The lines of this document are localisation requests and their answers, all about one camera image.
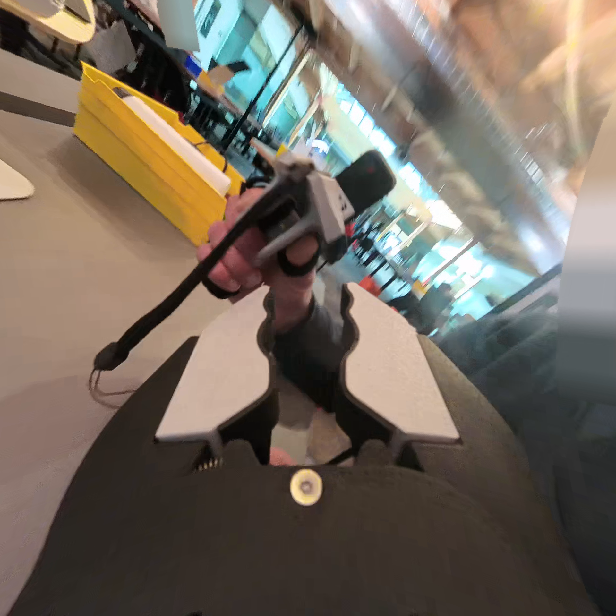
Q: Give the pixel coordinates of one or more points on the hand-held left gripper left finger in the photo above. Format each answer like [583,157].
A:
[217,385]

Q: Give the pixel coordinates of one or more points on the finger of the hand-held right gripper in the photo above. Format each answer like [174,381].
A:
[294,175]

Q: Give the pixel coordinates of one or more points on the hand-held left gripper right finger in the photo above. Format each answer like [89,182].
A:
[399,380]

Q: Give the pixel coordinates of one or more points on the yellow bin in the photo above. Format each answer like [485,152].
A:
[144,164]

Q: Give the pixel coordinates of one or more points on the person's left hand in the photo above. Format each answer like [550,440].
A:
[282,456]

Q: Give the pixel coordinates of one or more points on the white roll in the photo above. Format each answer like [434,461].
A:
[183,144]

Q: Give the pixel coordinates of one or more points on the black board with wooden rim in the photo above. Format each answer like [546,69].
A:
[58,19]

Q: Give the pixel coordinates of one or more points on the black support post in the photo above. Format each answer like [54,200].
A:
[269,87]

